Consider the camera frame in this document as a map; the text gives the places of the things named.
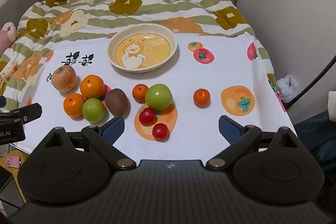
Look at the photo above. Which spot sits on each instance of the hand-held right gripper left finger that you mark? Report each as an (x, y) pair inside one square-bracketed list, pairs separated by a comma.
[(114, 129)]

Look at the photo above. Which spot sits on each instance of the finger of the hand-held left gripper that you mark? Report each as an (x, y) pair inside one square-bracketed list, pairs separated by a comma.
[(31, 111)]

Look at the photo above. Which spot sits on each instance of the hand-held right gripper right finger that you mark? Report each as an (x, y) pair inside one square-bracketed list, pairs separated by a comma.
[(229, 129)]

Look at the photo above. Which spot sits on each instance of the brown kiwi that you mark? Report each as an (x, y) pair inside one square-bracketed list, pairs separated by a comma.
[(117, 102)]

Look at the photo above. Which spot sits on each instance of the small green apple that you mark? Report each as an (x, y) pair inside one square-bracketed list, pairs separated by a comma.
[(93, 110)]

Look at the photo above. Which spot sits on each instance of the small mandarin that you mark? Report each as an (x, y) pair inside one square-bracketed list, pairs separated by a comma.
[(139, 93), (201, 98)]

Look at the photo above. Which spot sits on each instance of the red yellow apple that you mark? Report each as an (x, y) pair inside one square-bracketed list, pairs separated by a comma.
[(63, 78)]

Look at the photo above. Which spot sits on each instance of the large orange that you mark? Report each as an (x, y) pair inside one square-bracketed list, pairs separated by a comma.
[(74, 105), (92, 87)]

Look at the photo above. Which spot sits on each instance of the large green apple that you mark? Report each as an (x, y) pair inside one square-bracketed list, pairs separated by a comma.
[(158, 96)]

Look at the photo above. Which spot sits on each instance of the cream duck print plate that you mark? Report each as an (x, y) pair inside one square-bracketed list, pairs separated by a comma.
[(143, 48)]

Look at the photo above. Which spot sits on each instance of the pink phone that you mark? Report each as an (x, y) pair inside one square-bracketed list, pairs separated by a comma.
[(12, 161)]

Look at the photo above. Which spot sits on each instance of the red cherry tomato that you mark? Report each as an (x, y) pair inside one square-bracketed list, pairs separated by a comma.
[(147, 116), (160, 131)]

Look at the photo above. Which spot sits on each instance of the tissue pack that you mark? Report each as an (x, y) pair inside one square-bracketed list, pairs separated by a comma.
[(9, 71)]

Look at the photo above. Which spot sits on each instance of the white plastic bag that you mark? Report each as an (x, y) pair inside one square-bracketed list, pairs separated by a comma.
[(288, 88)]

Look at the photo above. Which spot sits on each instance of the pink pillow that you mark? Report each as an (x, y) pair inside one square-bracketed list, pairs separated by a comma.
[(7, 37)]

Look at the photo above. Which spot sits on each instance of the dark blue cloth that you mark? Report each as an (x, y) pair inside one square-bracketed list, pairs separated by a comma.
[(319, 134)]

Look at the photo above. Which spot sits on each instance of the floral striped quilt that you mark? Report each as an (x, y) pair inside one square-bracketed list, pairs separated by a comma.
[(157, 7)]

